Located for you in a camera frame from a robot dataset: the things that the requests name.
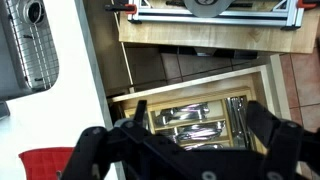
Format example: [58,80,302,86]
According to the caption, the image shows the orange black clamp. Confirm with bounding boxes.
[104,3,138,16]
[296,0,320,10]

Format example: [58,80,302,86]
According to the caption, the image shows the wooden fork organizer tray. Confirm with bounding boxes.
[124,87,268,156]

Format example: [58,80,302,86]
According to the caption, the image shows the aluminium base frame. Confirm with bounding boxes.
[128,0,305,31]

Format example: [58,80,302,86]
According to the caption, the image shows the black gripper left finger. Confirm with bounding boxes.
[61,99,158,180]

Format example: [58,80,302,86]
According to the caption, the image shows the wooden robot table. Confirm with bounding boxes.
[118,0,320,55]

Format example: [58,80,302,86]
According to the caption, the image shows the steel sink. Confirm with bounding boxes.
[0,0,61,101]

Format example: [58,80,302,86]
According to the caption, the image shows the red cloth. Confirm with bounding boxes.
[18,146,75,180]

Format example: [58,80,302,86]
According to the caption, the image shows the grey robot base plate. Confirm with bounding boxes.
[183,0,234,19]

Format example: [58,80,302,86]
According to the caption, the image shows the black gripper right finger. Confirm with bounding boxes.
[246,100,320,180]

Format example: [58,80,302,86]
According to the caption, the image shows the metal sink grid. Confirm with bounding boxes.
[4,0,60,91]

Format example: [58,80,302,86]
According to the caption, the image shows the wooden drawer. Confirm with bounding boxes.
[106,54,291,180]

